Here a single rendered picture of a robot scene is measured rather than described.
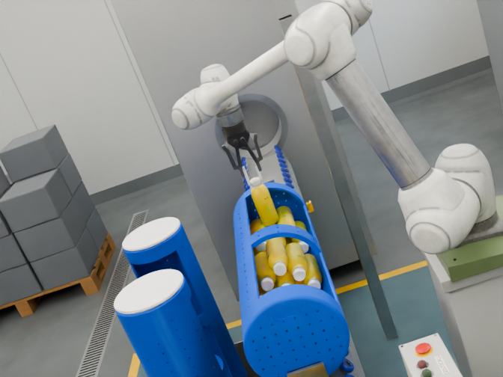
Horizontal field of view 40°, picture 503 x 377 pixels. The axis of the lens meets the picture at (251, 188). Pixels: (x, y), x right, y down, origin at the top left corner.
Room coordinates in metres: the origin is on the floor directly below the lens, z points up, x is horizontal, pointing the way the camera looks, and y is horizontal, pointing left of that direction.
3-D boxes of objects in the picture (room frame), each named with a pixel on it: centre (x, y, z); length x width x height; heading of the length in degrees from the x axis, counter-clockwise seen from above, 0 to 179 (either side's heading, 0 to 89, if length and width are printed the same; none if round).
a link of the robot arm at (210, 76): (2.32, -0.01, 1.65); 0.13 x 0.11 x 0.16; 138
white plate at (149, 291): (2.33, 0.50, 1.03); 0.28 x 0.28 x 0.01
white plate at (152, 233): (2.89, 0.49, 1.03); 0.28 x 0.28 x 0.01
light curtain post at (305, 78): (2.97, -0.40, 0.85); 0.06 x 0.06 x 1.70; 86
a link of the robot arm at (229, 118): (2.33, -0.02, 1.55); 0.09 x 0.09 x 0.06
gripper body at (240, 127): (2.33, -0.02, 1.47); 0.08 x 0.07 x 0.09; 86
